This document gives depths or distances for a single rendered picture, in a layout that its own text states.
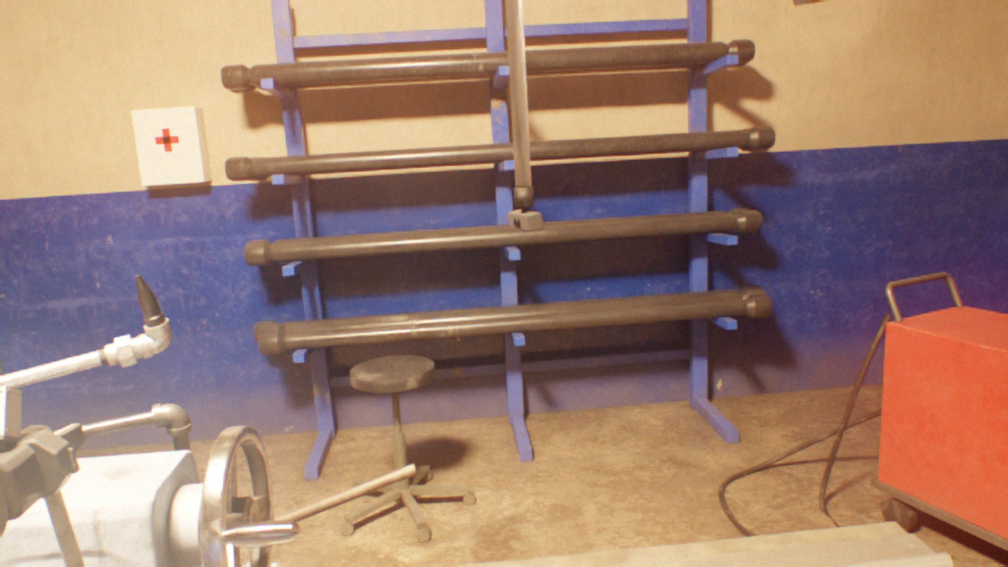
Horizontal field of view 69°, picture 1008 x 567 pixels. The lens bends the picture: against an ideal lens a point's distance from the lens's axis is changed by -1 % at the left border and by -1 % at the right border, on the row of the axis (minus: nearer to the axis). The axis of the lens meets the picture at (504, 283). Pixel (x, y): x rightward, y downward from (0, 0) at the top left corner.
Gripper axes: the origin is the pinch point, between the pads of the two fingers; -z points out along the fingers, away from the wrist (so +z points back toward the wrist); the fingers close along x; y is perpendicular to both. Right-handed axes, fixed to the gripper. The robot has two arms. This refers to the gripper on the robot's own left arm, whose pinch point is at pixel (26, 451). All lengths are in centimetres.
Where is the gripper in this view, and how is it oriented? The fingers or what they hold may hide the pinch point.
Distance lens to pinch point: 83.5
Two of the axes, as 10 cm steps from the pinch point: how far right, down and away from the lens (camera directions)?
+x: 9.8, -1.7, 0.5
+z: 0.8, 2.0, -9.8
